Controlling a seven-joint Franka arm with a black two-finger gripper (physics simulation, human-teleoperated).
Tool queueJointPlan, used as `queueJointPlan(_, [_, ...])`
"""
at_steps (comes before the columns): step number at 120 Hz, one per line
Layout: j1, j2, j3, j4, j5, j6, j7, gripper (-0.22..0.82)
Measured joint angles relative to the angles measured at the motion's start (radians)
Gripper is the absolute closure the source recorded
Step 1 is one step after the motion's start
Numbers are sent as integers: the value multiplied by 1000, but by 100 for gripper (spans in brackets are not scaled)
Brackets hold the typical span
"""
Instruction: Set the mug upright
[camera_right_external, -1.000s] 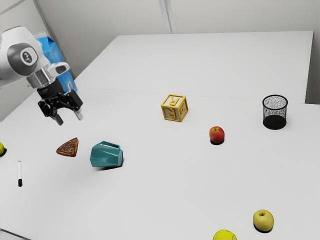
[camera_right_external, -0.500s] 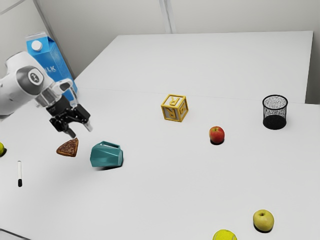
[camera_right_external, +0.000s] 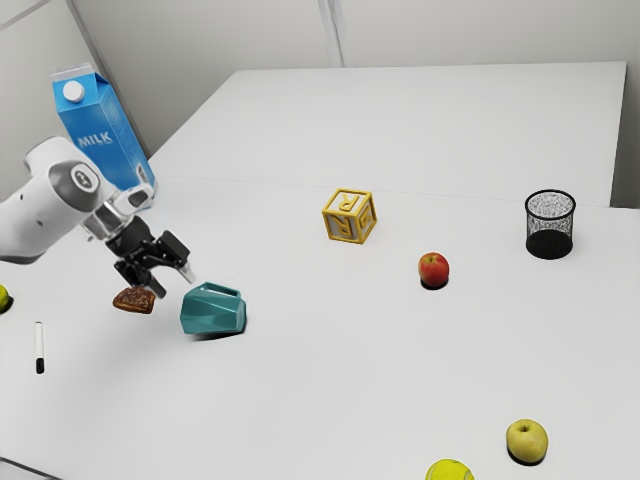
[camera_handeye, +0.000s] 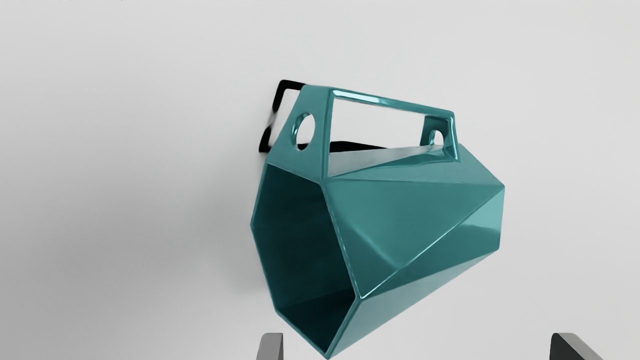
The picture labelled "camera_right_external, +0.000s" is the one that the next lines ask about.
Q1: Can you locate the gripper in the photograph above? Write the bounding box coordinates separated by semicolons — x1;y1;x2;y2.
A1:
104;216;198;300

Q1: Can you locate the teal faceted mug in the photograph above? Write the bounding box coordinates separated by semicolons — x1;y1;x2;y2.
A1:
179;281;248;336

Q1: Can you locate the brown pastry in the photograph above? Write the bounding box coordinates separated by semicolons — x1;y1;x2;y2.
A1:
112;286;157;316

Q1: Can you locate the white marker pen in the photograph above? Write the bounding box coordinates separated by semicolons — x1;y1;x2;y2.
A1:
34;321;46;375

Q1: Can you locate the blue milk carton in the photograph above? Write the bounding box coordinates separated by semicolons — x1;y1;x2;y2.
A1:
50;62;158;198

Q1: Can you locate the yellow letter block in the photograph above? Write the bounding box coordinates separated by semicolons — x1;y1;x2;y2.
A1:
321;187;378;246

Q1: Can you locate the red apple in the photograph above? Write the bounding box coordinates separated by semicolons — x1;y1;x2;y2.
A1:
417;251;451;289

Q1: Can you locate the yellow tennis ball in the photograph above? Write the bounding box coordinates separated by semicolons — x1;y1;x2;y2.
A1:
425;458;475;480

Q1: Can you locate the black mesh pen holder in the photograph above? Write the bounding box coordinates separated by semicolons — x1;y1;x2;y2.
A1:
524;188;577;261

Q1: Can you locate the yellow-green apple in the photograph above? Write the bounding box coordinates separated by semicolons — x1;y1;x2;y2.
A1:
505;418;550;464

